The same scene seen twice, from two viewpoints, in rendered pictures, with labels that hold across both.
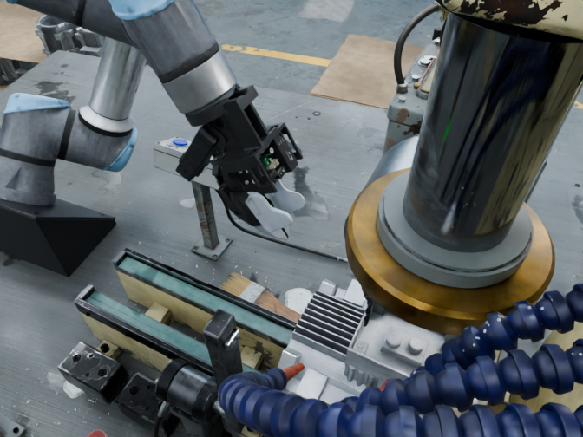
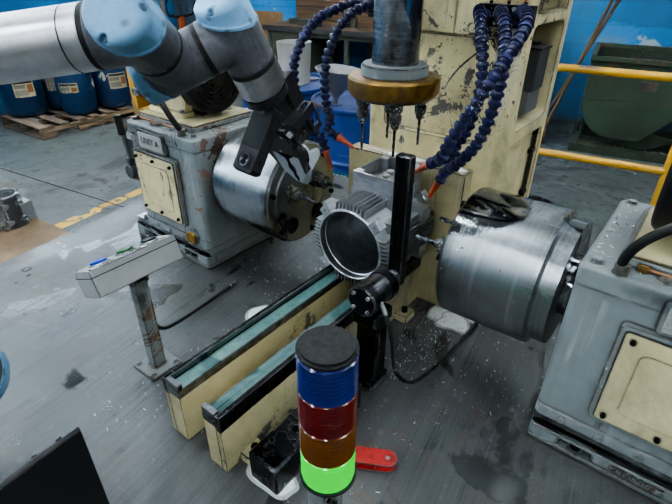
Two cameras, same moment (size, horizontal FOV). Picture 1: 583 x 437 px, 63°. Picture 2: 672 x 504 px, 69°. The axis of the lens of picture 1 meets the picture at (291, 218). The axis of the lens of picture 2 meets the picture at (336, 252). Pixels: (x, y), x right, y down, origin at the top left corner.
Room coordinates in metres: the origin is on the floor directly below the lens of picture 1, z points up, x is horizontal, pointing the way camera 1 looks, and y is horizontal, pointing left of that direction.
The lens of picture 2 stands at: (0.20, 0.85, 1.52)
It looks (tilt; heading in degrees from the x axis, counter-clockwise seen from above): 31 degrees down; 281
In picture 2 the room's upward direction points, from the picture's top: straight up
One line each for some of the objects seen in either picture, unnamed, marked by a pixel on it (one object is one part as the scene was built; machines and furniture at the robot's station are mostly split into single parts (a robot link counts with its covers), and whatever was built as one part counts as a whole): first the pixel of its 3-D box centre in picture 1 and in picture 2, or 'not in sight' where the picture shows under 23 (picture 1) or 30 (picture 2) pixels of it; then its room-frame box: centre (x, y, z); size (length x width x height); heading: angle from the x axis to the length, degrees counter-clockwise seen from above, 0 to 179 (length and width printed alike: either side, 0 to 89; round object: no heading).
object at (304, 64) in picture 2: not in sight; (292, 62); (1.08, -2.22, 0.99); 0.24 x 0.22 x 0.24; 162
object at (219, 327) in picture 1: (229, 379); (399, 223); (0.24, 0.07, 1.12); 0.04 x 0.03 x 0.26; 63
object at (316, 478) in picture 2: not in sight; (327, 458); (0.28, 0.51, 1.05); 0.06 x 0.06 x 0.04
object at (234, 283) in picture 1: (263, 300); not in sight; (0.55, 0.06, 0.80); 0.21 x 0.05 x 0.01; 57
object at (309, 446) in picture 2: not in sight; (327, 430); (0.28, 0.51, 1.10); 0.06 x 0.06 x 0.04
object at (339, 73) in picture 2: not in sight; (338, 91); (0.70, -1.75, 0.93); 0.25 x 0.24 x 0.25; 72
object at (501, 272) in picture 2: not in sight; (525, 269); (0.00, 0.04, 1.04); 0.41 x 0.25 x 0.25; 153
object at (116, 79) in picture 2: not in sight; (69, 85); (4.02, -3.86, 0.37); 1.20 x 0.80 x 0.74; 67
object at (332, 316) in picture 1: (365, 370); (375, 228); (0.30, -0.10, 1.01); 0.20 x 0.19 x 0.19; 63
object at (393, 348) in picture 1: (404, 350); (387, 183); (0.28, -0.14, 1.11); 0.12 x 0.11 x 0.07; 63
